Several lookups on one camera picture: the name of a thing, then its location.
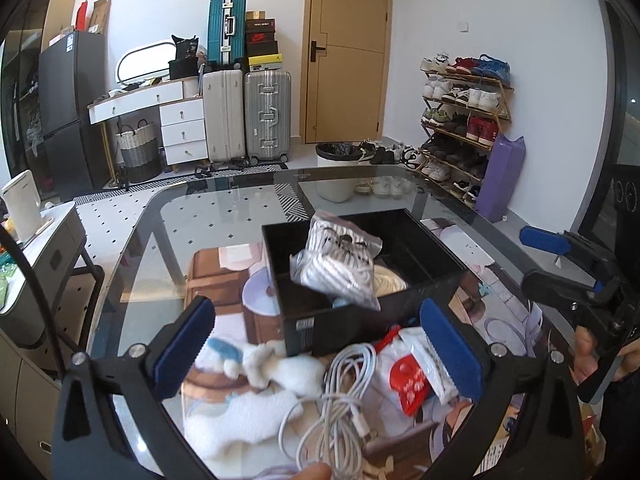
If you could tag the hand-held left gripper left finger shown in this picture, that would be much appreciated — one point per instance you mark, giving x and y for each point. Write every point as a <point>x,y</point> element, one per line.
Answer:
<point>182,347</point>

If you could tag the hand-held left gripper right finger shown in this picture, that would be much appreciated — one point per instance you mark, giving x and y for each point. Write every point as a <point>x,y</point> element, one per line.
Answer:
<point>450,355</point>

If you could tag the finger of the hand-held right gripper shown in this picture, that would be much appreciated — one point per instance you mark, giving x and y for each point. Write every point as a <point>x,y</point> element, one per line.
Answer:
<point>545,242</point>
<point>550,287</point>

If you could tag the white packet red label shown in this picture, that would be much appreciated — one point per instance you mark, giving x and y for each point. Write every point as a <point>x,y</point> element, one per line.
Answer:
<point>410,380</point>

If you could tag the white plush toy blue ear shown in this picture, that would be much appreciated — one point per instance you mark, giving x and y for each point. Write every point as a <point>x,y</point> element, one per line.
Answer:
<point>295,372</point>

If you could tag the black storage box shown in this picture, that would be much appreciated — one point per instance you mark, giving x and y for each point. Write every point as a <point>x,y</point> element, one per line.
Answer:
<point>310,315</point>

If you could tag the bagged white striped socks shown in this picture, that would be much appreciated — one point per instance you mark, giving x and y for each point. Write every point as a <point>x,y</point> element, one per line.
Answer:
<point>335,265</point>

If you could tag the person's right hand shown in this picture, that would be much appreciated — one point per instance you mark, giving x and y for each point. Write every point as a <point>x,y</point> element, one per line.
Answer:
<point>584,352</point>

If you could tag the person's left hand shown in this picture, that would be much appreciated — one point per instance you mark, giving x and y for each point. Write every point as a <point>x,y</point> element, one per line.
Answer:
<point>312,472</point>

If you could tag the printed table mat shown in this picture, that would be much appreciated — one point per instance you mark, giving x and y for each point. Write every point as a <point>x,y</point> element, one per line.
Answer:
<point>220,285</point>

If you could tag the purple yoga mat bag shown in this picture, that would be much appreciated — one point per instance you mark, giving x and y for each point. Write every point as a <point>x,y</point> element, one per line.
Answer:
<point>500,180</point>

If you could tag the rows of assorted shoes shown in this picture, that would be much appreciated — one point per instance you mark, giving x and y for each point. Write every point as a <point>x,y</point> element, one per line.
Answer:
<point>482,130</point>

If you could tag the person's dark clothing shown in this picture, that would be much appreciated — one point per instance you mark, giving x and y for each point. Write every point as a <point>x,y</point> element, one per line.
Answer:
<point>622,435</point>

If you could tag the red cardboard box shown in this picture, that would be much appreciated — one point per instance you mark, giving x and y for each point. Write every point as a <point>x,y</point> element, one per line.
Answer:
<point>592,435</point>

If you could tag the grey side cabinet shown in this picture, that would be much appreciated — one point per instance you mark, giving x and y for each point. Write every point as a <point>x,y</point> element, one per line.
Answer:
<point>55,260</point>

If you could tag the beige low cabinet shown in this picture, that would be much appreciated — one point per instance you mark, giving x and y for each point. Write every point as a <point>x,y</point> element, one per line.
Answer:
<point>30,400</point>

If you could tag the wooden shoe rack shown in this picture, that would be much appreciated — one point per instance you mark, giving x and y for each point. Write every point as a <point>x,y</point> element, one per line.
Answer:
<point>500,85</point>

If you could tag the pile of loose sneakers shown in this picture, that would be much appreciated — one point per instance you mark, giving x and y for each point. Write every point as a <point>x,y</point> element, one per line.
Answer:
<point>390,155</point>

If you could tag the grey white laundry basket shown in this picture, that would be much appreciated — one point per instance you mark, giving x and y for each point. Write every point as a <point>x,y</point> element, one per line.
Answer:
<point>139,155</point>

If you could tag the white standing device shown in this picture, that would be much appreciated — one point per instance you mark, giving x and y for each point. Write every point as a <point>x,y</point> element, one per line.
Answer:
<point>22,205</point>

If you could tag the white dresser with drawers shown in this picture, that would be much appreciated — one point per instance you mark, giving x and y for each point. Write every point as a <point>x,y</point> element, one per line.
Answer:
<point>182,125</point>

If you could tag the white suitcase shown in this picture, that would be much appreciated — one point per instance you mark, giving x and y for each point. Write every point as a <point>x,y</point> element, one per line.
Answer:
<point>225,115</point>

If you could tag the silver suitcase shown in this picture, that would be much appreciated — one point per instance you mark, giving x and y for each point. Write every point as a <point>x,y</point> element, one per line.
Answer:
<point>267,115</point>

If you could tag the tan wooden door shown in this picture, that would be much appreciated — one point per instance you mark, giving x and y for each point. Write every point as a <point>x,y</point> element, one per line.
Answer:
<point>345,85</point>

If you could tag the dark grey refrigerator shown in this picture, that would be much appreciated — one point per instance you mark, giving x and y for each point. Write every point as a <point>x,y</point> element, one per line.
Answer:
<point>67,110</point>

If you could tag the oval white mirror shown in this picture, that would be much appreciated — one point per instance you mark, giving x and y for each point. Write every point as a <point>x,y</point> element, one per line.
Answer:
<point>145,62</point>

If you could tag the black bag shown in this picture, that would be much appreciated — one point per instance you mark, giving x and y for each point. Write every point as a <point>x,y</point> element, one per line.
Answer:
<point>184,60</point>

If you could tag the black yellow shoe box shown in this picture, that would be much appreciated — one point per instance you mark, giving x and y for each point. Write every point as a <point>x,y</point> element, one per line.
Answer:
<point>265,63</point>

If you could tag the dark open wardrobe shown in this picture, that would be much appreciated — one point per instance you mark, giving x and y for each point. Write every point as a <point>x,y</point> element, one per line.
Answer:
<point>20,85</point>

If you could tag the plain black shoe box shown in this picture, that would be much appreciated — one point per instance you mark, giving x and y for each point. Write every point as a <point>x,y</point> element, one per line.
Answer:
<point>262,49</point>

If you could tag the teal suitcase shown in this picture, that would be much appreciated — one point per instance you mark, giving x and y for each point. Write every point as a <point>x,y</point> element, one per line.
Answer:
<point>222,30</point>

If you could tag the black shoe box red logo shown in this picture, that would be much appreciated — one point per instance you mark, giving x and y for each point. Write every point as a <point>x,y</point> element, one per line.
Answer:
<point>260,37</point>

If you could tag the black shoe box white label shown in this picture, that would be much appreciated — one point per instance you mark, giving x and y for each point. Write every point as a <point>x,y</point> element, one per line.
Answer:
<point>260,25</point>

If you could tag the brown shoe box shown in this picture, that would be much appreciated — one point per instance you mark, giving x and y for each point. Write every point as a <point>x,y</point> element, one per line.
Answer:
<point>255,15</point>

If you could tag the brown cardboard box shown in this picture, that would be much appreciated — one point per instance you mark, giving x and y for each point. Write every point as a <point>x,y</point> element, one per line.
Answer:
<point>101,15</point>

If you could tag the red flat box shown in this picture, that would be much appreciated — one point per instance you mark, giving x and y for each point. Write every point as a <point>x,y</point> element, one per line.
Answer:
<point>82,17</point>

